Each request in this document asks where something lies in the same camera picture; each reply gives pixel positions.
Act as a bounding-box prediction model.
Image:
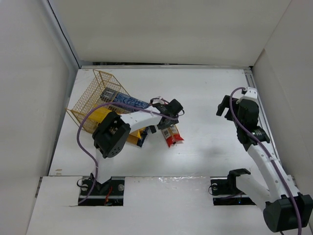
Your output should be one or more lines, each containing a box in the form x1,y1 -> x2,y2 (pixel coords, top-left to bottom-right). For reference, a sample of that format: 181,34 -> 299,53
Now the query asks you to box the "red spaghetti bag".
161,125 -> 184,148

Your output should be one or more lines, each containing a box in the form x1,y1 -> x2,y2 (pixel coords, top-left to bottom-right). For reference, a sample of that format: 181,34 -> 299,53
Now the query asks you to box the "dark blue spaghetti bag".
127,128 -> 148,147

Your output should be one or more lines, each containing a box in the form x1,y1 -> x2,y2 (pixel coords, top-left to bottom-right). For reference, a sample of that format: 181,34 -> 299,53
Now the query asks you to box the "blue pasta box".
100,88 -> 149,109

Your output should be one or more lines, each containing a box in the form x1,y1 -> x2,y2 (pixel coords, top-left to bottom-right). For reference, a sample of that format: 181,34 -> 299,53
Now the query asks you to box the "yellow pasta bag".
87,109 -> 142,145

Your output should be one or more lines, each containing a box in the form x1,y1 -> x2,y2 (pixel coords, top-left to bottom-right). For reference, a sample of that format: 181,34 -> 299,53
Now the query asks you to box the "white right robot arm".
216,95 -> 313,233

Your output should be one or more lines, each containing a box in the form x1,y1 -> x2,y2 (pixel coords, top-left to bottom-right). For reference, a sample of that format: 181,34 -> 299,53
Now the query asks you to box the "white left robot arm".
92,99 -> 183,159

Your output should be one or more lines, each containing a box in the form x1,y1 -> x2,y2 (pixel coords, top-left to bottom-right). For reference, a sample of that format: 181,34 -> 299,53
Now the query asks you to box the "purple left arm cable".
77,97 -> 179,203

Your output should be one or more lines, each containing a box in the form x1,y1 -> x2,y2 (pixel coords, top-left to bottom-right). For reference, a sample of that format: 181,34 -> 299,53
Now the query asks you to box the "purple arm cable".
229,87 -> 303,235
77,97 -> 179,203

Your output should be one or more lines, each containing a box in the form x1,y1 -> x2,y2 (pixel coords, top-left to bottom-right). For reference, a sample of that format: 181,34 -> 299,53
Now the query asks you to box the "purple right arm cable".
229,87 -> 303,235

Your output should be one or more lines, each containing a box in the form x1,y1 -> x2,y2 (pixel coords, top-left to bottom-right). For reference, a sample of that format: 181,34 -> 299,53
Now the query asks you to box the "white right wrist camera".
236,87 -> 258,104

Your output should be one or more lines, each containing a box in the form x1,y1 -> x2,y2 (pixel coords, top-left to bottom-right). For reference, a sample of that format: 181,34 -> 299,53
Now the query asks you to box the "aluminium frame rail right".
244,67 -> 283,166

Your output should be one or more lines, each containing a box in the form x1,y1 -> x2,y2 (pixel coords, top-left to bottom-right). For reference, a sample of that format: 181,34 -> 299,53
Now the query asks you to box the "gold wire mesh shelf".
67,70 -> 129,134

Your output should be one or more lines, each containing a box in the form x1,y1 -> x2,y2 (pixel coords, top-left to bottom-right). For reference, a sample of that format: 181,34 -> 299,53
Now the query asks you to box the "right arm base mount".
208,177 -> 255,206

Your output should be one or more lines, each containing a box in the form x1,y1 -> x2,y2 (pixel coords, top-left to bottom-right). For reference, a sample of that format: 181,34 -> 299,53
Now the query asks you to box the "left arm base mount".
77,175 -> 125,207

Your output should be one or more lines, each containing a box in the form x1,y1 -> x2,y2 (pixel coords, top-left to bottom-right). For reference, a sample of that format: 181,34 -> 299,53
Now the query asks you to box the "aluminium frame post left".
41,0 -> 83,70

